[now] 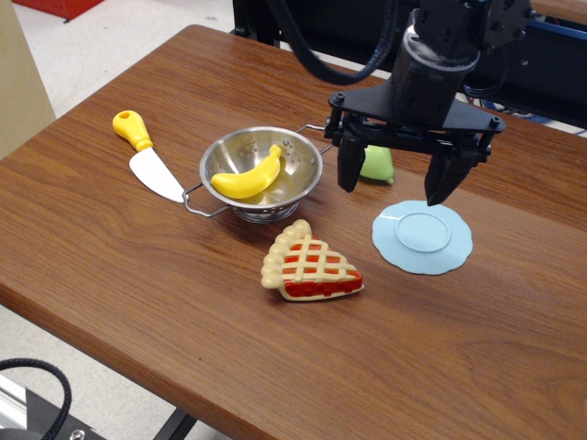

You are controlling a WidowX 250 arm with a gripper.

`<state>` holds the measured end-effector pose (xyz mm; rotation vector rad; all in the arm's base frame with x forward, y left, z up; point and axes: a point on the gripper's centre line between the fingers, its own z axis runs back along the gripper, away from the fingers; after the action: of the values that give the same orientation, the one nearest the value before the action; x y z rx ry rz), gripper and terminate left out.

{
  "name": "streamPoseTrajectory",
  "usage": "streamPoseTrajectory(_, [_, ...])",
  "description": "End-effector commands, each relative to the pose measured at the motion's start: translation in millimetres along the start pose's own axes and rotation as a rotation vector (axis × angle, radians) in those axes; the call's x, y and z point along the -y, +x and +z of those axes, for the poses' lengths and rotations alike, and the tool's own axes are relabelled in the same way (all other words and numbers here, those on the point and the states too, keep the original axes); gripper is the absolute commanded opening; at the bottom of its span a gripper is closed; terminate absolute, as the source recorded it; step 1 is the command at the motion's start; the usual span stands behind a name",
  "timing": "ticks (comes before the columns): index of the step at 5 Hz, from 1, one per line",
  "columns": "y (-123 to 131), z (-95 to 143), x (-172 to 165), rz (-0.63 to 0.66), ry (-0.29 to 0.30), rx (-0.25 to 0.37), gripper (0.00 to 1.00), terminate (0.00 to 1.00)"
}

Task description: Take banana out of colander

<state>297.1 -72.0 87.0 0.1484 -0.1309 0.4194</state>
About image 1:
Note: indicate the black table leg frame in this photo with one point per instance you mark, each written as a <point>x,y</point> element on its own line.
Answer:
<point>177,426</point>

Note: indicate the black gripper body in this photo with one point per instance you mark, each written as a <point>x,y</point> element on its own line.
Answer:
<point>416,109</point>

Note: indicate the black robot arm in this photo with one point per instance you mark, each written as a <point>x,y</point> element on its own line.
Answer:
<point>456,26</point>

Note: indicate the beige cardboard panel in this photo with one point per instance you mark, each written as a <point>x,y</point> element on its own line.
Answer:
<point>25,105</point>

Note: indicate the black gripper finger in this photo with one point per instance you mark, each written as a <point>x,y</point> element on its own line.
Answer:
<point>351,155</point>
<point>445,174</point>

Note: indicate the red box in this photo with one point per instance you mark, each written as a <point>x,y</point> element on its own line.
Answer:
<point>68,9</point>

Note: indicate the toy cherry pie slice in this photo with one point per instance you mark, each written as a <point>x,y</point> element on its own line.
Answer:
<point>304,268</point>

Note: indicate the yellow handled toy knife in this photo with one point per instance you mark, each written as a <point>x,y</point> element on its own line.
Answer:
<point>146,164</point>

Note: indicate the light blue toy plate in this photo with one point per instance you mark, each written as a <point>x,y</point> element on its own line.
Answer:
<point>422,239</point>

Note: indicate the black blue frame rail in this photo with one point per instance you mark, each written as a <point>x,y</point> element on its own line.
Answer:
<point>355,43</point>

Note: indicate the green toy pear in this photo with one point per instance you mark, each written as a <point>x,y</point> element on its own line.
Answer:
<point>378,164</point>

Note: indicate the yellow toy banana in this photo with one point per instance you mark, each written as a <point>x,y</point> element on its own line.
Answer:
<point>252,182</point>

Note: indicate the steel colander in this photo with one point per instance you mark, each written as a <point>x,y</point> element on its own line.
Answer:
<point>242,150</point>

